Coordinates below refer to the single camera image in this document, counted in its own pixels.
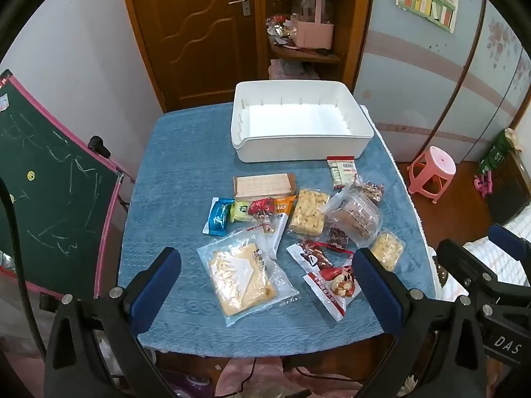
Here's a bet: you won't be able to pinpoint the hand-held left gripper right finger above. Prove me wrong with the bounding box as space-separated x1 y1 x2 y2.
352 248 486 398

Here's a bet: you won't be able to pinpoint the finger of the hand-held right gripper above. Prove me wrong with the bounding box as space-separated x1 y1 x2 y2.
489 224 531 287
435 239 498 299

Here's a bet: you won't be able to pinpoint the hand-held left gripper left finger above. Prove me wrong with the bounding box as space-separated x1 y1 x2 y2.
43 246 183 398

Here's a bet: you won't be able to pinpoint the white cartoon snack bag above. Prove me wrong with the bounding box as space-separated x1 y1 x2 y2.
303 263 361 322

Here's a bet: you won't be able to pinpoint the dark red dates packet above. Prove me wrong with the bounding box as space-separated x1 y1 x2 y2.
326 224 351 249

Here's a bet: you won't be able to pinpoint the red white snack bag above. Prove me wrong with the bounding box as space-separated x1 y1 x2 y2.
286 238 355 274

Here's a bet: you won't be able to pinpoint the clear bag of brown cakes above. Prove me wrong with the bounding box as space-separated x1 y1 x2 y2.
326 183 383 246

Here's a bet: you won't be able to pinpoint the large clear bread bag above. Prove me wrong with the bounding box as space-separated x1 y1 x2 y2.
196 229 300 327

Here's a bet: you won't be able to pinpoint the blue snack packet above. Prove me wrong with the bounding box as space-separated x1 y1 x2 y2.
202 197 235 235

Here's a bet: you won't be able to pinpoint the clear nut packet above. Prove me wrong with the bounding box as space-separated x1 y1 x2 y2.
352 176 384 206

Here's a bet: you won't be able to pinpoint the clear bag of puffed snacks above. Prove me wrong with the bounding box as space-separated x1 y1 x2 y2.
287 188 330 236

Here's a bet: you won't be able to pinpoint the green snack packet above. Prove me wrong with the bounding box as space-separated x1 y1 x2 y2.
229 201 255 224

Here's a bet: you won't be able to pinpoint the long clear white packet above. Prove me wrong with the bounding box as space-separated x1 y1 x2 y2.
245 211 289 260

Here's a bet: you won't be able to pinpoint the white packet with red ends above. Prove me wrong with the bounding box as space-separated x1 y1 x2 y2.
326 156 359 190

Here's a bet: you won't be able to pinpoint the orange snack packet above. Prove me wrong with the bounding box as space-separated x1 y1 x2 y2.
274 196 297 216

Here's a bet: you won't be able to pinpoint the red candy packet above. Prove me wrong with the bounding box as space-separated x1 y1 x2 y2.
248 197 278 233

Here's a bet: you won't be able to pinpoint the tan wafer box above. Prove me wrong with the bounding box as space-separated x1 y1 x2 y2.
232 173 297 200

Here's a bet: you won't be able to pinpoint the white plastic storage bin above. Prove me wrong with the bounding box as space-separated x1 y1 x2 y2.
231 81 375 164

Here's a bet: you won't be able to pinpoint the checked bed blanket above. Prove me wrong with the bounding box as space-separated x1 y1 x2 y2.
460 216 531 289

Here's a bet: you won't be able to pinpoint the dark wooden cabinet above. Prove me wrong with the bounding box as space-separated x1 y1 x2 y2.
485 149 531 227

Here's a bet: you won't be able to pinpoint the pink toy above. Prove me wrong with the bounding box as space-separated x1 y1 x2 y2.
474 172 496 197

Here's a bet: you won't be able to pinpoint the green bag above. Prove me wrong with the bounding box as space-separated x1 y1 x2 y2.
477 128 519 175

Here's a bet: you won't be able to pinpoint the pink plastic stool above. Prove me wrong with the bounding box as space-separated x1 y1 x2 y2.
407 146 457 204

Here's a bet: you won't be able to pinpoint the blue table cloth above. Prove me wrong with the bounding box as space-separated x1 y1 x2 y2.
118 103 436 359

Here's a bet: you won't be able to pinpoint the pink floral cloth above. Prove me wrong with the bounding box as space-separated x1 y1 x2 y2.
216 357 374 398

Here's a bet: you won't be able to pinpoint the green chalkboard easel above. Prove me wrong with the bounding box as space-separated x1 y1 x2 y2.
0 70 135 299

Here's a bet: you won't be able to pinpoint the pale blue wardrobe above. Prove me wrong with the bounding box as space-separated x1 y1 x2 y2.
352 0 531 164

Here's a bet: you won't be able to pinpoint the brown wooden door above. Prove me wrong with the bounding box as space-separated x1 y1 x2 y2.
118 0 266 112

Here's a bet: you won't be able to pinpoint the folded pink cloth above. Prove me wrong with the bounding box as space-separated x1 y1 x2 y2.
269 59 320 80

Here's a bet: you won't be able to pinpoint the wooden corner shelf unit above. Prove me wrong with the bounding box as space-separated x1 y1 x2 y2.
259 0 374 92

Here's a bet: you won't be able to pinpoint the shelf snack wrappers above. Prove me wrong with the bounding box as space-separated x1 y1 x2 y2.
265 14 297 48

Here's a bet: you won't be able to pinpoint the black cable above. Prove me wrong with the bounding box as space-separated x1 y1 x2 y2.
0 176 46 357

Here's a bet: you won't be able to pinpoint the wall poster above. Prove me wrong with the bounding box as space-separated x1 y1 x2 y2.
395 0 460 34

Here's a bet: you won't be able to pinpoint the pink basket with handle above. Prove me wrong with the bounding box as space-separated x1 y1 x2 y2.
290 0 336 49

